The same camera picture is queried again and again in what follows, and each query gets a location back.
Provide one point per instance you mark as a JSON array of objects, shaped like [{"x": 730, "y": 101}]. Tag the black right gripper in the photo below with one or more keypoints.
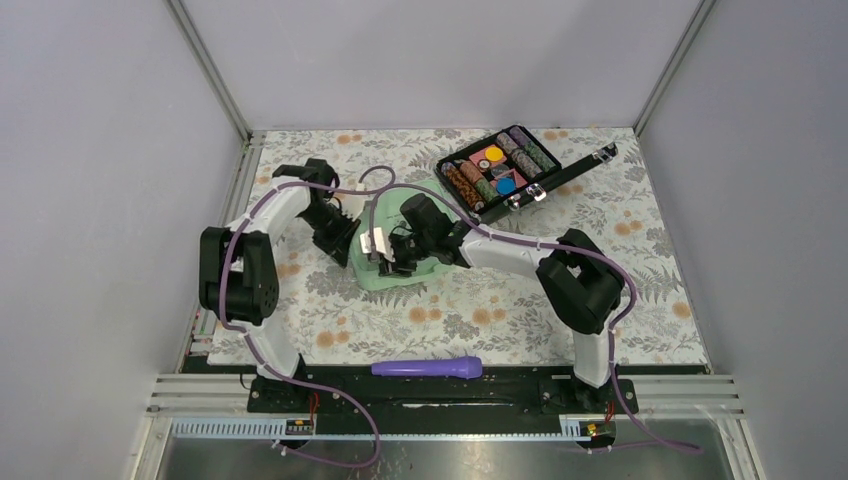
[{"x": 399, "y": 267}]

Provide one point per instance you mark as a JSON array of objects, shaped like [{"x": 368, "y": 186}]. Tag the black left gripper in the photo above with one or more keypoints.
[{"x": 338, "y": 245}]

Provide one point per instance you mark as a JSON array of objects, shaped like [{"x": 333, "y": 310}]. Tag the purple flashlight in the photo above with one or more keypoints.
[{"x": 465, "y": 367}]

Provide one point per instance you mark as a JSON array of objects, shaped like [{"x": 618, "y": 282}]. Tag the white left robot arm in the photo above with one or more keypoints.
[{"x": 238, "y": 279}]

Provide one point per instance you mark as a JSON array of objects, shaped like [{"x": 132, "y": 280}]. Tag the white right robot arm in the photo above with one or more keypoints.
[{"x": 581, "y": 285}]

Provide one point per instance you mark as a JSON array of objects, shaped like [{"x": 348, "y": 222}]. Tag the black poker chip case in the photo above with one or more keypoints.
[{"x": 509, "y": 170}]

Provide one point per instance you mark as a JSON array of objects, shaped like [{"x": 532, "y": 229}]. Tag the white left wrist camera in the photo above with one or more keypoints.
[{"x": 357, "y": 202}]

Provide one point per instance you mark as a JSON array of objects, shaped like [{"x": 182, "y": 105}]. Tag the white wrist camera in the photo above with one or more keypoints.
[
  {"x": 376, "y": 246},
  {"x": 357, "y": 202}
]

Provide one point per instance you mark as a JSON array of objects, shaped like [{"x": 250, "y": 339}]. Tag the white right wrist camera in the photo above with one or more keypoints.
[{"x": 376, "y": 246}]

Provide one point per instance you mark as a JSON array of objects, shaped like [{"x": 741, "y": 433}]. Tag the white slotted cable duct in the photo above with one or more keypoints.
[{"x": 567, "y": 430}]

